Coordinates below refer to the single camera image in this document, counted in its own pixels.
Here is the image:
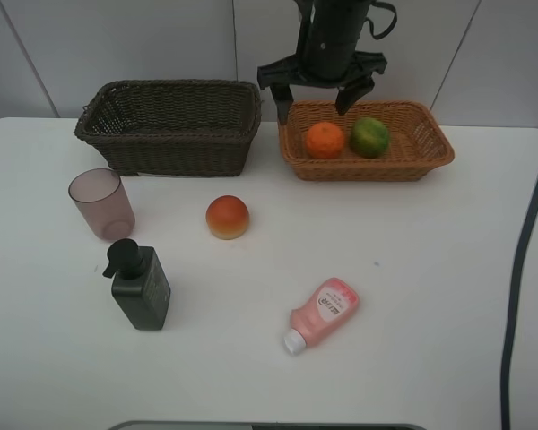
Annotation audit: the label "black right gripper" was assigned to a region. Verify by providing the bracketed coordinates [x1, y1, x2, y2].
[256, 43, 387, 125]

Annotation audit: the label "orange mandarin fruit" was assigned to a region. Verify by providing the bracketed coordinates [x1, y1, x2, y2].
[305, 122, 345, 159]

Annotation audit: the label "green mango fruit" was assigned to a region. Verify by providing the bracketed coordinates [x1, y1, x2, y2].
[349, 117, 390, 159]

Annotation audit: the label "red-yellow peach fruit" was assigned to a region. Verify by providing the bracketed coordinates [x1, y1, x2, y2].
[205, 195, 249, 240]

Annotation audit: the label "pink lotion bottle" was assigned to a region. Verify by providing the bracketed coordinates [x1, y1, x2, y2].
[283, 278, 360, 355]

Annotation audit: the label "translucent pink plastic cup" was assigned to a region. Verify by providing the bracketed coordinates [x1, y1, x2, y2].
[68, 168, 135, 242]

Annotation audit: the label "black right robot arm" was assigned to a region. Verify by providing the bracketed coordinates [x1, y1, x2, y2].
[257, 0, 397, 125]

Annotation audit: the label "light orange wicker basket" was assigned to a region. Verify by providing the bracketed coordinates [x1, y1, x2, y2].
[278, 100, 455, 182]

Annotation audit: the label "dark brown wicker basket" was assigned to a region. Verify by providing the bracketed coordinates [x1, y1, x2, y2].
[74, 80, 261, 177]

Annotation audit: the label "black pump dispenser bottle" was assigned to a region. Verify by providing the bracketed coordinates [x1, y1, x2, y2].
[102, 238, 171, 331]

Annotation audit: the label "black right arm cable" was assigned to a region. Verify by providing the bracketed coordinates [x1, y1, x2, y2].
[499, 151, 538, 430]

